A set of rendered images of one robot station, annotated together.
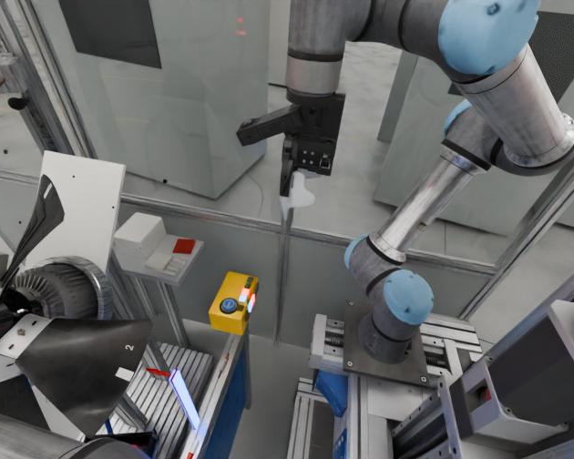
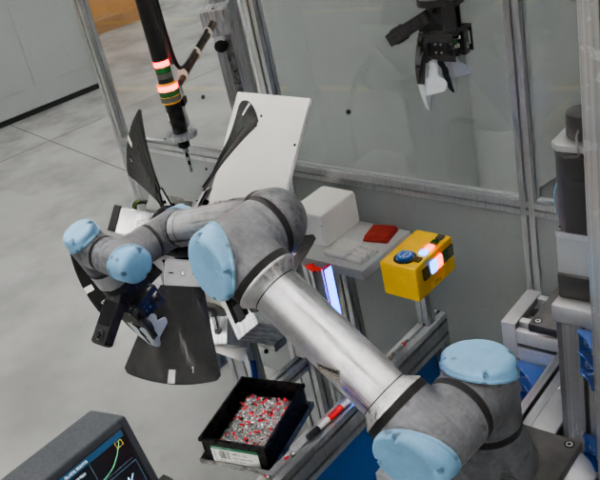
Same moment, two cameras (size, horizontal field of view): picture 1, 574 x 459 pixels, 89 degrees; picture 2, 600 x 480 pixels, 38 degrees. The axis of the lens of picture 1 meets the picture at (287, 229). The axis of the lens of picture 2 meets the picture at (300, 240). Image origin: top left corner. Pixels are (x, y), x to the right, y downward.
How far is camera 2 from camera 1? 1.30 m
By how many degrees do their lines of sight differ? 33
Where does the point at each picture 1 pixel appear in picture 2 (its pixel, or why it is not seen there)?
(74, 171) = (262, 110)
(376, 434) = (558, 404)
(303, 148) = (430, 41)
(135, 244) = (315, 220)
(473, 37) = not seen: outside the picture
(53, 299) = not seen: hidden behind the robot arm
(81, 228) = (262, 170)
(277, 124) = (410, 24)
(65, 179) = not seen: hidden behind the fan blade
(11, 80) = (221, 24)
